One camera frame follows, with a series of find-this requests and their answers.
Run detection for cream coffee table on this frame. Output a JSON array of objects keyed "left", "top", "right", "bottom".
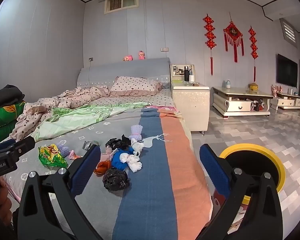
[{"left": 212, "top": 87, "right": 274, "bottom": 118}]

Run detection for red diamond tassel hanging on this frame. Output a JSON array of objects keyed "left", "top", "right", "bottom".
[{"left": 223, "top": 12, "right": 245, "bottom": 63}]

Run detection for yellow round trash bin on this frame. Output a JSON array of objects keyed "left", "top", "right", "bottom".
[{"left": 219, "top": 144, "right": 286, "bottom": 205}]

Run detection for louvred wall window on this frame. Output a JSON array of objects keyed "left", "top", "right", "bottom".
[{"left": 280, "top": 18, "right": 298, "bottom": 48}]

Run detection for folded green blanket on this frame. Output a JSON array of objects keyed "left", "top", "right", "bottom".
[{"left": 0, "top": 100, "right": 27, "bottom": 143}]

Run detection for cream nightstand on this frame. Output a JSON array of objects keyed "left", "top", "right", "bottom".
[{"left": 170, "top": 80, "right": 210, "bottom": 135}]

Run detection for grey blue orange blanket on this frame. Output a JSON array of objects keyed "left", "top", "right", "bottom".
[{"left": 2, "top": 107, "right": 213, "bottom": 240}]

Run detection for small purple foam net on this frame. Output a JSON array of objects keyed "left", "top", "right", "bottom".
[{"left": 56, "top": 142, "right": 70, "bottom": 157}]

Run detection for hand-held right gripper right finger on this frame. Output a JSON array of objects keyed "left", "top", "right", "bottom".
[{"left": 196, "top": 144, "right": 283, "bottom": 240}]

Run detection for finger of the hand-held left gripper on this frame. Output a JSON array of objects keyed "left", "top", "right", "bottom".
[
  {"left": 16, "top": 136, "right": 36, "bottom": 156},
  {"left": 0, "top": 138, "right": 17, "bottom": 151}
]

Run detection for white glove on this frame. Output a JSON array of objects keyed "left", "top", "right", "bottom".
[{"left": 120, "top": 152, "right": 142, "bottom": 173}]

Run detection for grey bed headboard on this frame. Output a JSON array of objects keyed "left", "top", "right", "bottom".
[{"left": 76, "top": 57, "right": 171, "bottom": 90}]

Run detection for dotted bed sheet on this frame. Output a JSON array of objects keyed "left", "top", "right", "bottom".
[{"left": 90, "top": 89, "right": 175, "bottom": 108}]

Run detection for crumpled black plastic bag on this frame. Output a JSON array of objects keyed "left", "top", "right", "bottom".
[{"left": 102, "top": 169, "right": 130, "bottom": 191}]

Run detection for thin black plastic bag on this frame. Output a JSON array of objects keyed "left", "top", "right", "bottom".
[{"left": 105, "top": 134, "right": 132, "bottom": 150}]

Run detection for large purple foam net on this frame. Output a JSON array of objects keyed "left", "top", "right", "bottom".
[{"left": 129, "top": 124, "right": 143, "bottom": 142}]

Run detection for red black items under table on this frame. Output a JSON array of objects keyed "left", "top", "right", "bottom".
[{"left": 252, "top": 100, "right": 265, "bottom": 112}]

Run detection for small green silver wrapper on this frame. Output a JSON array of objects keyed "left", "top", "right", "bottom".
[{"left": 83, "top": 141, "right": 100, "bottom": 152}]

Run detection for knotted white cloth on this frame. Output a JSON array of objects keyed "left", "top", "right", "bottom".
[{"left": 130, "top": 140, "right": 143, "bottom": 155}]

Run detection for wall television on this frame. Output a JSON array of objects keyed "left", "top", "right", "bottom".
[{"left": 276, "top": 53, "right": 298, "bottom": 88}]

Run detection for black folded clothing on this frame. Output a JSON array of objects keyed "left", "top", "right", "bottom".
[{"left": 0, "top": 84, "right": 25, "bottom": 108}]

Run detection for green yellow snack bag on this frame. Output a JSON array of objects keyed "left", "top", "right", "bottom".
[{"left": 38, "top": 144, "right": 68, "bottom": 168}]

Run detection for crumpled pink tissue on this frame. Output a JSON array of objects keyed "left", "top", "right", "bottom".
[{"left": 100, "top": 147, "right": 115, "bottom": 163}]

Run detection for person's left hand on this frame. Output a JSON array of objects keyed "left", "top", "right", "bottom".
[{"left": 0, "top": 177, "right": 13, "bottom": 227}]

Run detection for high wall window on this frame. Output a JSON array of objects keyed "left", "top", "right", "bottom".
[{"left": 104, "top": 0, "right": 139, "bottom": 14}]

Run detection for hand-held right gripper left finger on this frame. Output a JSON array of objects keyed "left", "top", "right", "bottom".
[{"left": 17, "top": 144, "right": 103, "bottom": 240}]

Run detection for light green quilt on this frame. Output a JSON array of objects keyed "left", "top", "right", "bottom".
[{"left": 32, "top": 102, "right": 153, "bottom": 143}]

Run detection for cream television stand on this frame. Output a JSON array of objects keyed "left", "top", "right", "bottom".
[{"left": 270, "top": 92, "right": 300, "bottom": 110}]

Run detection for dotted pink pillow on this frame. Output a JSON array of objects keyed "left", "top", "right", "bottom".
[{"left": 109, "top": 76, "right": 163, "bottom": 97}]

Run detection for dotted pink duvet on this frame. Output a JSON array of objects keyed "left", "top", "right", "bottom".
[{"left": 10, "top": 85, "right": 109, "bottom": 142}]

